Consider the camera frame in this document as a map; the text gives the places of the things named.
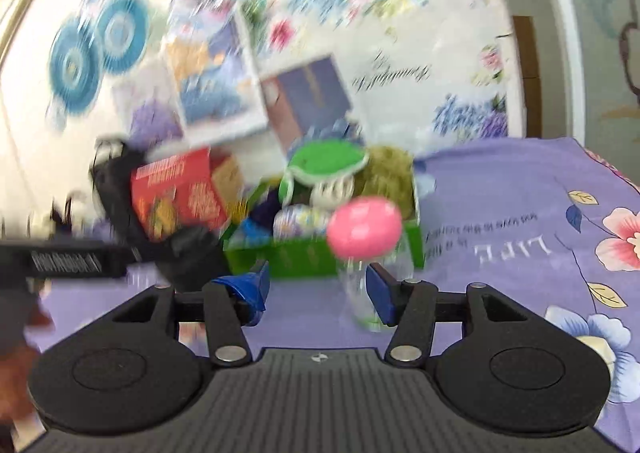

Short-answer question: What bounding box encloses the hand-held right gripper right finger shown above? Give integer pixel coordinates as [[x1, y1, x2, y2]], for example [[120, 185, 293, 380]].
[[365, 262, 531, 367]]

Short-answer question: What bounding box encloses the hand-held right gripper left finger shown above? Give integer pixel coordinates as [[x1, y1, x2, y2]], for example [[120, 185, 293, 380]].
[[112, 260, 273, 367]]

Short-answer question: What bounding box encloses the green cardboard box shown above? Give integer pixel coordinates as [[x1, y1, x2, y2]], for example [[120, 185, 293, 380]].
[[222, 160, 426, 280]]

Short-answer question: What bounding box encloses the blue white fuzzy sock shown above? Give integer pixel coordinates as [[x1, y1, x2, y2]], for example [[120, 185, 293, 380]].
[[235, 218, 281, 250]]

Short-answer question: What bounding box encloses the dark purple cloth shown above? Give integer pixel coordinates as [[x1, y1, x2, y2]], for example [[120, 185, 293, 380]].
[[250, 185, 283, 229]]

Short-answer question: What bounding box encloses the black lidded coffee cup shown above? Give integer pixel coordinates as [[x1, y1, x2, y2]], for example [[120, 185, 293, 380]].
[[160, 225, 232, 294]]

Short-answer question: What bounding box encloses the glass jar with pink lid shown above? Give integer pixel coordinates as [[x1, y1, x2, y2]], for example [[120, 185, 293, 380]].
[[326, 197, 417, 332]]

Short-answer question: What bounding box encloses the black bag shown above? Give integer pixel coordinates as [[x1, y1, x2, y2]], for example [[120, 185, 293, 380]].
[[90, 138, 167, 254]]

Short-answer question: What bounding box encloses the olive mesh bath sponge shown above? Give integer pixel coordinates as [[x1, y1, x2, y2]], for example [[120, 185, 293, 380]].
[[350, 145, 416, 221]]

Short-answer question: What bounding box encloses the red cracker box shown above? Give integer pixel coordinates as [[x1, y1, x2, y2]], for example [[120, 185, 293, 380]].
[[131, 148, 246, 241]]

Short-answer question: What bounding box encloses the purple floral bedsheet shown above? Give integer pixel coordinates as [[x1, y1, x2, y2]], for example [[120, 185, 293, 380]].
[[37, 135, 640, 453]]

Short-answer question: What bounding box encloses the lavender picture card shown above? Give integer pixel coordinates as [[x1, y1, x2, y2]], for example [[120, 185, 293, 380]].
[[112, 63, 186, 154]]

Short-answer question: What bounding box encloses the blue paper fan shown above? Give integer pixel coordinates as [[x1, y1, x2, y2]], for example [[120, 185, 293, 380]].
[[47, 18, 104, 114], [95, 0, 153, 76]]

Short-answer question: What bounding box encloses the dark blue picture card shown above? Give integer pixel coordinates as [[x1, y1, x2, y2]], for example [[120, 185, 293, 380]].
[[260, 55, 353, 148]]

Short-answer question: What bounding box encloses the blue cartoon picture card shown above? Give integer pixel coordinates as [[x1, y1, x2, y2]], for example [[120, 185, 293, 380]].
[[165, 8, 271, 146]]

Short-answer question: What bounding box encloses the brown wooden strip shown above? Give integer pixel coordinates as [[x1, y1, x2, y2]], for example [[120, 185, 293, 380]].
[[512, 15, 543, 138]]

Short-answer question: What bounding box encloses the cartoon frosted glass door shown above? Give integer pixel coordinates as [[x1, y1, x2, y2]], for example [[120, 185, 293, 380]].
[[530, 0, 640, 144]]

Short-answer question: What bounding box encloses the floral wall poster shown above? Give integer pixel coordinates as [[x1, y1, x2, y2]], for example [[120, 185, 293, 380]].
[[240, 0, 511, 144]]

